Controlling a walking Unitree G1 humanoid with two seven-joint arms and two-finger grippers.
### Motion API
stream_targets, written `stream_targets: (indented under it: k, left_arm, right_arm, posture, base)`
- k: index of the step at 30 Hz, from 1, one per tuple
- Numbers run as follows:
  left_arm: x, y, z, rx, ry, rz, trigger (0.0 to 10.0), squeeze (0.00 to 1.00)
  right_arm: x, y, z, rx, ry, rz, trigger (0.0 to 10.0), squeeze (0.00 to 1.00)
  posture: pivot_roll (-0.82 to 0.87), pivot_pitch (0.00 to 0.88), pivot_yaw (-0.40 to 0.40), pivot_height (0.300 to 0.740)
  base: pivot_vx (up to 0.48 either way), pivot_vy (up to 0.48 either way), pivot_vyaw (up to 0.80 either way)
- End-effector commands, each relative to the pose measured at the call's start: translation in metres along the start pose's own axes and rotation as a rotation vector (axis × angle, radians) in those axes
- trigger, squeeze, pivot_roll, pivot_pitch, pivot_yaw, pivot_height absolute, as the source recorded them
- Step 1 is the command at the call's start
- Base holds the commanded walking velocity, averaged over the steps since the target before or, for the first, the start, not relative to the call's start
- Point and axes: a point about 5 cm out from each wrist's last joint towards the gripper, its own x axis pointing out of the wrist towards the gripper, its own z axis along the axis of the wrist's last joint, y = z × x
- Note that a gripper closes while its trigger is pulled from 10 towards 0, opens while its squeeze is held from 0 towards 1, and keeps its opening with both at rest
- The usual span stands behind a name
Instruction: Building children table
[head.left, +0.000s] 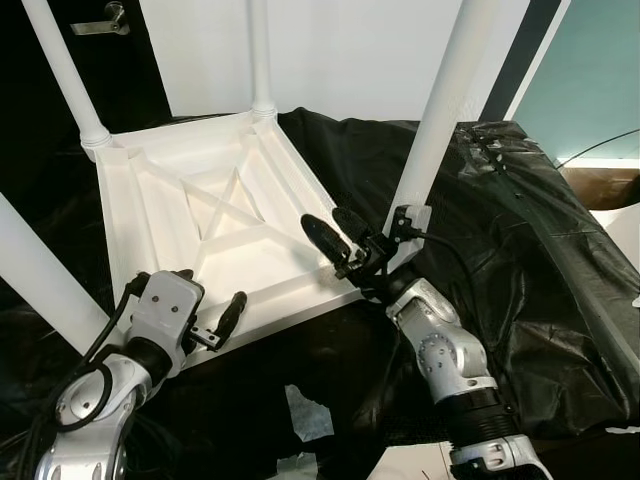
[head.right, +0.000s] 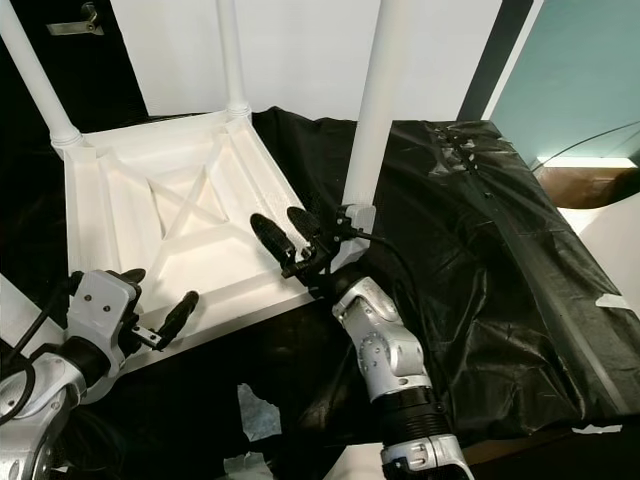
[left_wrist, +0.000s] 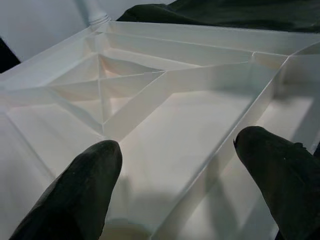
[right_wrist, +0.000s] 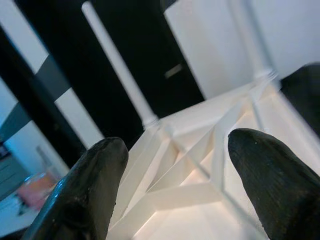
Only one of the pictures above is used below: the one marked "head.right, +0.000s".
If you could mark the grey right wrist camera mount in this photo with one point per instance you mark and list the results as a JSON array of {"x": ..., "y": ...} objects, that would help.
[{"x": 358, "y": 220}]

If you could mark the black plastic sheet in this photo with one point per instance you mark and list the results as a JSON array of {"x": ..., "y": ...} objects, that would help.
[{"x": 530, "y": 280}]

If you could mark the brown wooden table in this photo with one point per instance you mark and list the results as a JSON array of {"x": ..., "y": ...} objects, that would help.
[{"x": 595, "y": 188}]

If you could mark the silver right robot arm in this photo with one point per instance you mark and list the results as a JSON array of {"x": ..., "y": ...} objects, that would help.
[{"x": 390, "y": 350}]

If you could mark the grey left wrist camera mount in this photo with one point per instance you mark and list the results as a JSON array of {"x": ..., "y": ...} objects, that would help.
[{"x": 105, "y": 305}]

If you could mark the teal glass panel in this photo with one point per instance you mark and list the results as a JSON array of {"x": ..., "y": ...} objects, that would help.
[{"x": 580, "y": 70}]

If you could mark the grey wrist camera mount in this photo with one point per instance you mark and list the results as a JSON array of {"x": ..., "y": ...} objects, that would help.
[
  {"x": 105, "y": 305},
  {"x": 358, "y": 220}
]

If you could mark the black door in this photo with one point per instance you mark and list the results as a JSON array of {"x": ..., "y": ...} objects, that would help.
[{"x": 110, "y": 70}]

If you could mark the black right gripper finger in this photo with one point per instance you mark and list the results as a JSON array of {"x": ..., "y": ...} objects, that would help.
[
  {"x": 308, "y": 226},
  {"x": 275, "y": 238}
]

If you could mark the dark door frame post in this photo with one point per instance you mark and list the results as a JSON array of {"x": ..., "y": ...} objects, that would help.
[{"x": 495, "y": 55}]

